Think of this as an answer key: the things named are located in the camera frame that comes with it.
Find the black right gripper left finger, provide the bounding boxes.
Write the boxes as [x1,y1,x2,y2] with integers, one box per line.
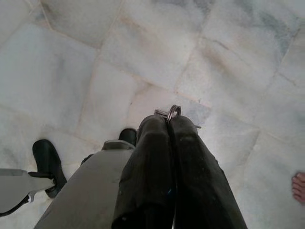
[111,115,176,229]

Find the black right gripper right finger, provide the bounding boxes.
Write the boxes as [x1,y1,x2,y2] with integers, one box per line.
[170,116,249,229]

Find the silver keys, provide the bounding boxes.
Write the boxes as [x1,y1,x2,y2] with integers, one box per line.
[154,104,203,131]

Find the silver right robot leg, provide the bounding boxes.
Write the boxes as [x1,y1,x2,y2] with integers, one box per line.
[34,140,137,229]

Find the silver robot leg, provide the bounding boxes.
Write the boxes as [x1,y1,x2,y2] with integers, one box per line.
[34,140,137,229]
[0,167,56,216]

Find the black left robot foot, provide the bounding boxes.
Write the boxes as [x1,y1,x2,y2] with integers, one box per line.
[31,139,68,199]

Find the bare person foot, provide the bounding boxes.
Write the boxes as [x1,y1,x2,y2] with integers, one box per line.
[291,171,305,206]

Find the silver left robot leg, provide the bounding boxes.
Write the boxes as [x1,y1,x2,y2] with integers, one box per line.
[0,167,56,216]

